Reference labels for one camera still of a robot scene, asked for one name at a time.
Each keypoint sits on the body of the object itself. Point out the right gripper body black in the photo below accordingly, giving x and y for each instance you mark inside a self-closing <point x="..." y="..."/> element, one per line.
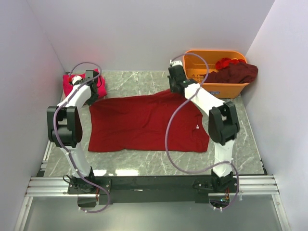
<point x="172" y="84"/>

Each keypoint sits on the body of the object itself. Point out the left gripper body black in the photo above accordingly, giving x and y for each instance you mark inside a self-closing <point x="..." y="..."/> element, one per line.
<point x="92" y="100"/>

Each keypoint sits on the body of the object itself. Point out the red t shirt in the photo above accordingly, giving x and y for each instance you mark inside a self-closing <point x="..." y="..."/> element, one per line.
<point x="140" y="123"/>

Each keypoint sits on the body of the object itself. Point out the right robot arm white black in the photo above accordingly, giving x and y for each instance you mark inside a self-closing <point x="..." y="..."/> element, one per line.
<point x="223" y="126"/>

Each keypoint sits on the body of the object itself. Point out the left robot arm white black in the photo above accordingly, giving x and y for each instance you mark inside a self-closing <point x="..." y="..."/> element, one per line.
<point x="65" y="129"/>

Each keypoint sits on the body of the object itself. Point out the folded pink t shirt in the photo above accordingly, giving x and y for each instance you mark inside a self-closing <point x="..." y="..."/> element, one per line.
<point x="67" y="87"/>

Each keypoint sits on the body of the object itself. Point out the orange plastic basket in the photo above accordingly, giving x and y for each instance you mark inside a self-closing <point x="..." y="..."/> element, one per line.
<point x="197" y="63"/>

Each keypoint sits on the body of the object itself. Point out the bright red cloth in basket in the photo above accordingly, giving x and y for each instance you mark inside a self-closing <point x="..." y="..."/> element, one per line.
<point x="225" y="63"/>

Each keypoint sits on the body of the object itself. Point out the dark maroon t shirt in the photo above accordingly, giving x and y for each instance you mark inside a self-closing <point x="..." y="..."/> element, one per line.
<point x="234" y="74"/>

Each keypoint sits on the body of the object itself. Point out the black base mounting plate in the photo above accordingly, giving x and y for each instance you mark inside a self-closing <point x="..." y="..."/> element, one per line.
<point x="146" y="189"/>

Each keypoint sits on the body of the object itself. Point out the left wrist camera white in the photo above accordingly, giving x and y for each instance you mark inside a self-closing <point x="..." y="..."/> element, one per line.
<point x="74" y="79"/>

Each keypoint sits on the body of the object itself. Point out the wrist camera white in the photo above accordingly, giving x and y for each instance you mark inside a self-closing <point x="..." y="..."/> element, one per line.
<point x="173" y="63"/>
<point x="74" y="79"/>

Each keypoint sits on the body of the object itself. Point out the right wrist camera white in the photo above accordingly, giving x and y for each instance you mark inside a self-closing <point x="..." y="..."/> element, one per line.
<point x="173" y="63"/>

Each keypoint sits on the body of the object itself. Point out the aluminium rail frame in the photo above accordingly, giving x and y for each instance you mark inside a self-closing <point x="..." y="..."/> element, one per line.
<point x="56" y="187"/>

